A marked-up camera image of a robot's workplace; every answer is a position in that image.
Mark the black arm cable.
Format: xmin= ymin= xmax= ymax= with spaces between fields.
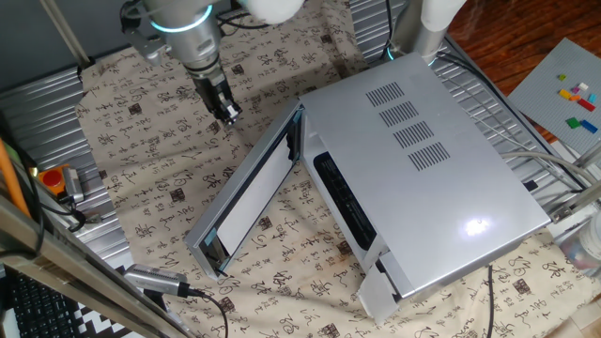
xmin=215 ymin=11 xmax=272 ymax=32

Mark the grey slanted pole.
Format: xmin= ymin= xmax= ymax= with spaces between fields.
xmin=39 ymin=0 xmax=93 ymax=69

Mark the aluminium frame beam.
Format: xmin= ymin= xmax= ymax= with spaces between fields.
xmin=0 ymin=194 xmax=190 ymax=338

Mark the white paper flap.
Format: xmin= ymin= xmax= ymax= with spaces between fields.
xmin=356 ymin=269 xmax=401 ymax=326

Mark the beige calligraphy tablecloth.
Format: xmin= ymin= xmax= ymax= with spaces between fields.
xmin=74 ymin=0 xmax=601 ymax=338

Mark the grey camera on frame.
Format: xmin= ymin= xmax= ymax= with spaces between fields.
xmin=122 ymin=263 xmax=193 ymax=299

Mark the clear plastic jar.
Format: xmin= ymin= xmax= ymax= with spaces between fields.
xmin=560 ymin=220 xmax=601 ymax=279

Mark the silver microwave oven body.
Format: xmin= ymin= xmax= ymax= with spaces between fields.
xmin=298 ymin=51 xmax=553 ymax=302

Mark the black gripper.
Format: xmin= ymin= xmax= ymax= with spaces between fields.
xmin=192 ymin=69 xmax=244 ymax=129

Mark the grey camera beside stop box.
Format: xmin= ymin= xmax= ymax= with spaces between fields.
xmin=62 ymin=166 xmax=86 ymax=205

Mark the grey lego baseplate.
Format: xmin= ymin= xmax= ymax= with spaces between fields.
xmin=506 ymin=37 xmax=601 ymax=157

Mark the aluminium profile bracket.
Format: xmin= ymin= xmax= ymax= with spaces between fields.
xmin=548 ymin=140 xmax=601 ymax=224

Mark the black keyboard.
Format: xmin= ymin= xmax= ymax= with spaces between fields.
xmin=7 ymin=269 xmax=80 ymax=338

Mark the black camera cable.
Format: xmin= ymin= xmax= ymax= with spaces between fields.
xmin=187 ymin=287 xmax=231 ymax=338

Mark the orange emergency stop box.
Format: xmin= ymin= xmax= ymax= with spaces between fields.
xmin=37 ymin=163 xmax=71 ymax=197

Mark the orange pole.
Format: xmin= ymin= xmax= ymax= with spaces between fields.
xmin=0 ymin=138 xmax=32 ymax=220

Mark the grey cable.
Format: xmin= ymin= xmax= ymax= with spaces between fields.
xmin=497 ymin=149 xmax=601 ymax=185

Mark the black white marker board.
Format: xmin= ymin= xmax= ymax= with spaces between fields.
xmin=69 ymin=300 xmax=147 ymax=338

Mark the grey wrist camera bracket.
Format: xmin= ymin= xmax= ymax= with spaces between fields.
xmin=119 ymin=0 xmax=174 ymax=68

